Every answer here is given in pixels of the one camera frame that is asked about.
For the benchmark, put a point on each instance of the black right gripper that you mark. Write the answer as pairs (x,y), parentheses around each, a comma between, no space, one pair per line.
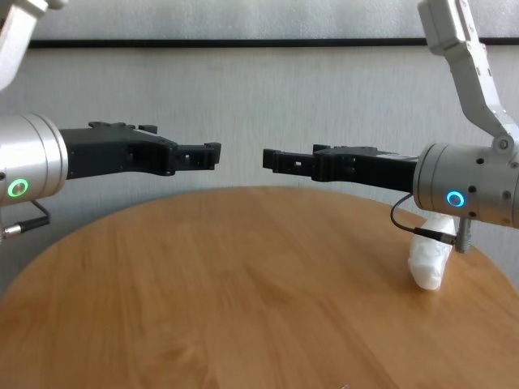
(365,166)

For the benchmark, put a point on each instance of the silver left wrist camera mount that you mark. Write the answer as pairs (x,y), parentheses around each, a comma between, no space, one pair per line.
(16,36)

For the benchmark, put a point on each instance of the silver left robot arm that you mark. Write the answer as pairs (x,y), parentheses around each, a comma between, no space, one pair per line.
(28,158)

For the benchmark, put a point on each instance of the white plastic-wrapped sandbag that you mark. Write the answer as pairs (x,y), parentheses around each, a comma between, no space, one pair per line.
(430,259)

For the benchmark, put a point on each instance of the black wall rail strip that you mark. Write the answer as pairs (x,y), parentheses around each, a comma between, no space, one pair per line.
(227,42)

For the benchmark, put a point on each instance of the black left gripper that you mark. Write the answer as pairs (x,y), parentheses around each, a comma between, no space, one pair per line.
(117,152)

